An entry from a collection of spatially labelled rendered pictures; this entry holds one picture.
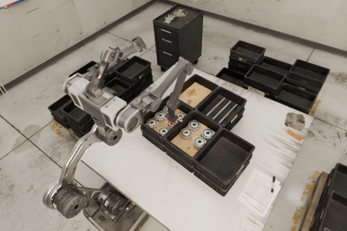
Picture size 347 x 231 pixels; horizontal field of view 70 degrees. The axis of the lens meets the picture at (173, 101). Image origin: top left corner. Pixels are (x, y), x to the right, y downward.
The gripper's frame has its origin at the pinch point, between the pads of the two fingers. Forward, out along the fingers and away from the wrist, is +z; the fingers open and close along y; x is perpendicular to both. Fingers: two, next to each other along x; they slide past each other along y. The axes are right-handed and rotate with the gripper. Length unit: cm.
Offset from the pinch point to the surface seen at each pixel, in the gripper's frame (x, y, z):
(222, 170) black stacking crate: 14, -56, 3
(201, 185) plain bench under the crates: 28, -47, 16
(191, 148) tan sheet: 10.3, -27.0, 3.7
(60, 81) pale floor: -24, 240, 91
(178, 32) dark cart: -130, 83, 5
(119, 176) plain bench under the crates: 58, 11, 16
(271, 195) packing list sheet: 5, -94, 16
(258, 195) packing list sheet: 10, -86, 16
